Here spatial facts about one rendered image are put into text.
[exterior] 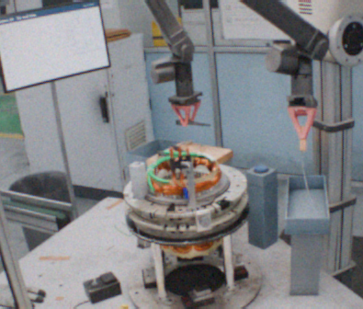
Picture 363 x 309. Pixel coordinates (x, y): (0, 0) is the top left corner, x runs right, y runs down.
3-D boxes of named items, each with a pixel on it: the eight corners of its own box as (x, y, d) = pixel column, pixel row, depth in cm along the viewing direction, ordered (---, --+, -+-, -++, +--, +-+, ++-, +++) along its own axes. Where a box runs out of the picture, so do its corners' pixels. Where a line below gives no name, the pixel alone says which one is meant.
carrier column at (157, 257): (157, 301, 135) (147, 235, 128) (163, 296, 137) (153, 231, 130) (164, 303, 134) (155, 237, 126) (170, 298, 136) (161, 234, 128)
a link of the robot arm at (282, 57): (332, 42, 115) (310, 28, 121) (298, 32, 109) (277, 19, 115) (313, 85, 121) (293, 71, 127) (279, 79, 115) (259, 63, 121)
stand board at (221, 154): (146, 166, 163) (145, 159, 162) (185, 147, 176) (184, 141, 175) (197, 178, 150) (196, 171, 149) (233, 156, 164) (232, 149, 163)
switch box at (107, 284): (85, 294, 144) (81, 279, 142) (115, 284, 148) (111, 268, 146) (92, 304, 139) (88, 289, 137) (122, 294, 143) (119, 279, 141)
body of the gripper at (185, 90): (167, 103, 159) (164, 80, 156) (187, 95, 166) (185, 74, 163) (184, 106, 155) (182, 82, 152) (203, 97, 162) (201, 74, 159)
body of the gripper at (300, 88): (286, 103, 118) (285, 72, 118) (293, 108, 127) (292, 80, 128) (312, 102, 115) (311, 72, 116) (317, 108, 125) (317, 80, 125)
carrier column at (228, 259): (223, 292, 136) (219, 227, 128) (228, 288, 137) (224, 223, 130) (232, 295, 134) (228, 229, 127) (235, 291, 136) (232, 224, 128)
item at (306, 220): (323, 312, 125) (329, 218, 115) (283, 312, 128) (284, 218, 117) (322, 261, 147) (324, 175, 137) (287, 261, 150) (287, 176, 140)
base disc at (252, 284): (100, 296, 140) (100, 294, 140) (176, 236, 170) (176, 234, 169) (218, 338, 119) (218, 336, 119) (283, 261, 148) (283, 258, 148)
